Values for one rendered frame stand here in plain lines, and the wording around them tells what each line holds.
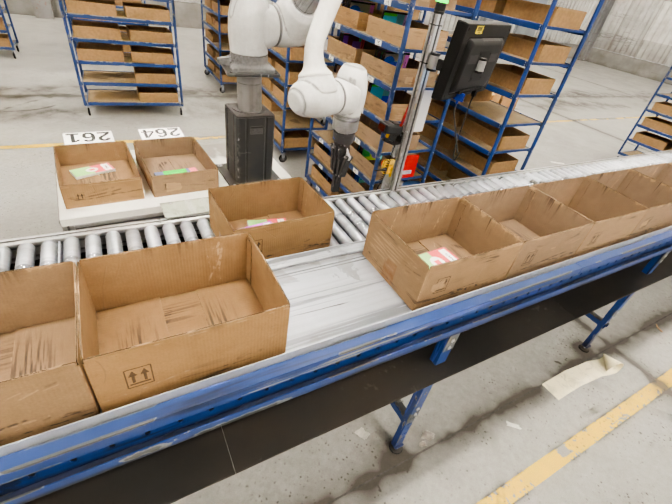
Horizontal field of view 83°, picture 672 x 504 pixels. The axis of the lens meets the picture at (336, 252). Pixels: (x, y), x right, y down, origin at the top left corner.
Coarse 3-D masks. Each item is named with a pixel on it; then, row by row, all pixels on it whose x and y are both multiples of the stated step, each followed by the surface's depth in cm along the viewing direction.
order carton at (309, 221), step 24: (216, 192) 144; (240, 192) 150; (264, 192) 156; (288, 192) 162; (312, 192) 154; (216, 216) 138; (240, 216) 156; (264, 216) 162; (288, 216) 164; (312, 216) 137; (264, 240) 132; (288, 240) 138; (312, 240) 145
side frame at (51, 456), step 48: (528, 288) 125; (384, 336) 98; (432, 336) 116; (240, 384) 81; (288, 384) 94; (96, 432) 70; (144, 432) 74; (192, 432) 81; (0, 480) 63; (48, 480) 72
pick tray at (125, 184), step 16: (80, 144) 170; (96, 144) 173; (112, 144) 177; (64, 160) 170; (80, 160) 173; (96, 160) 177; (112, 160) 180; (128, 160) 181; (64, 176) 164; (96, 176) 167; (112, 176) 169; (128, 176) 171; (64, 192) 143; (80, 192) 146; (96, 192) 149; (112, 192) 152; (128, 192) 156
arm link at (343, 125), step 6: (336, 114) 126; (336, 120) 127; (342, 120) 126; (348, 120) 125; (354, 120) 126; (336, 126) 128; (342, 126) 127; (348, 126) 127; (354, 126) 128; (342, 132) 128; (348, 132) 128; (354, 132) 129
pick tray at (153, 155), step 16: (144, 144) 184; (160, 144) 188; (176, 144) 192; (192, 144) 196; (144, 160) 185; (160, 160) 188; (176, 160) 190; (192, 160) 193; (208, 160) 180; (144, 176) 174; (160, 176) 158; (176, 176) 162; (192, 176) 166; (208, 176) 170; (160, 192) 162; (176, 192) 166
